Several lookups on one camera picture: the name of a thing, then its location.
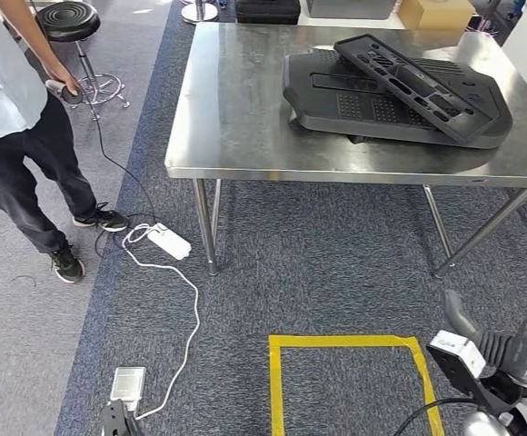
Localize steel workbench table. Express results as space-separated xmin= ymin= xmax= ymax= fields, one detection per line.
xmin=164 ymin=23 xmax=527 ymax=279

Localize cardboard box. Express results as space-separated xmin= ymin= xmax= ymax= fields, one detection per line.
xmin=397 ymin=0 xmax=477 ymax=33

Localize black round stool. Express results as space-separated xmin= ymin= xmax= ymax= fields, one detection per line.
xmin=36 ymin=1 xmax=131 ymax=122

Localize white power cable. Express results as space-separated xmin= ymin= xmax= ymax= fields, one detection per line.
xmin=122 ymin=223 xmax=201 ymax=421

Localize silver floor outlet box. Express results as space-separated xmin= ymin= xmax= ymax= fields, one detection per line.
xmin=109 ymin=365 xmax=147 ymax=413

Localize person's left hand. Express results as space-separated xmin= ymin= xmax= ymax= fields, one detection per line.
xmin=51 ymin=63 xmax=82 ymax=97

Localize person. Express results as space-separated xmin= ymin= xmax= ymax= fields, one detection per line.
xmin=0 ymin=0 xmax=131 ymax=285

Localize black handheld controller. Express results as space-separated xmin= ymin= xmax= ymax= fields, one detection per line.
xmin=45 ymin=79 xmax=84 ymax=106

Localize black engine cover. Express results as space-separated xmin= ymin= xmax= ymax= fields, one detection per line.
xmin=282 ymin=47 xmax=515 ymax=151

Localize chrome stanchion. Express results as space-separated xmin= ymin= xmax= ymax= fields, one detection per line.
xmin=181 ymin=0 xmax=219 ymax=25

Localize yellow floor tape strip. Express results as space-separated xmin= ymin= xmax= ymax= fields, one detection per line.
xmin=268 ymin=334 xmax=421 ymax=351
xmin=268 ymin=335 xmax=286 ymax=436

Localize dark stanchion base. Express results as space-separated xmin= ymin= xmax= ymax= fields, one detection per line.
xmin=465 ymin=0 xmax=515 ymax=35

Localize white power strip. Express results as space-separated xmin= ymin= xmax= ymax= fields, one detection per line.
xmin=147 ymin=223 xmax=193 ymax=262

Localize black plastic panel part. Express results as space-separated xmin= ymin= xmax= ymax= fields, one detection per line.
xmin=334 ymin=33 xmax=503 ymax=145

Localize black right wrist cables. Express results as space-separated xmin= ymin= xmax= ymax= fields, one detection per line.
xmin=393 ymin=345 xmax=525 ymax=436

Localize grey laptop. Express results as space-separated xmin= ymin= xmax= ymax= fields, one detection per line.
xmin=305 ymin=0 xmax=397 ymax=20

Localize black carrying case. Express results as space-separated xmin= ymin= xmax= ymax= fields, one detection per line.
xmin=235 ymin=0 xmax=302 ymax=25

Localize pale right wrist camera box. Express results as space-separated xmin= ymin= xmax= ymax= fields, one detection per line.
xmin=426 ymin=329 xmax=487 ymax=381

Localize black controller cable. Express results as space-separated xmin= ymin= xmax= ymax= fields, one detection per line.
xmin=80 ymin=99 xmax=161 ymax=260

